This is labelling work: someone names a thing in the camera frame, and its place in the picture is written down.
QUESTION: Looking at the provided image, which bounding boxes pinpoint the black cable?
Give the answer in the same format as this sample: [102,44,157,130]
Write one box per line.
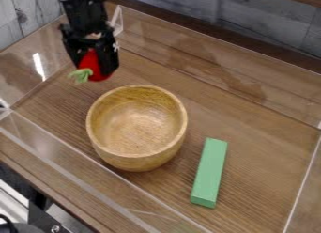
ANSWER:
[0,213,20,233]

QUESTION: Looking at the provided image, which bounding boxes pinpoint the black metal bracket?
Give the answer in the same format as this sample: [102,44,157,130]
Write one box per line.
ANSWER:
[28,202,72,233]

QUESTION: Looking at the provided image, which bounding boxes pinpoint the green rectangular block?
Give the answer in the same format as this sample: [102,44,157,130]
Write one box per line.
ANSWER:
[190,138,228,209]

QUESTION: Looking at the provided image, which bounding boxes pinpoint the wooden bowl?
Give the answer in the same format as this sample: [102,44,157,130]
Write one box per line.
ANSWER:
[85,85,188,172]

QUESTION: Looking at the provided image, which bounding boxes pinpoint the red plush strawberry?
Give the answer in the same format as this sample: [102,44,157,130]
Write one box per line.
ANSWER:
[68,49,109,84]

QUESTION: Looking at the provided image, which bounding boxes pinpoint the clear acrylic corner bracket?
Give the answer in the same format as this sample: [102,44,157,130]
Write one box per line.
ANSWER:
[108,6,122,37]

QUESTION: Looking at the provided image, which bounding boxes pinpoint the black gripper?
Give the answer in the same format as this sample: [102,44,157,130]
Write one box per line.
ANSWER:
[58,0,118,77]

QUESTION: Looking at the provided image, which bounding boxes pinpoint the clear acrylic tray walls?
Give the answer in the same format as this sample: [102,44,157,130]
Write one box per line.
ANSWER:
[0,9,321,233]

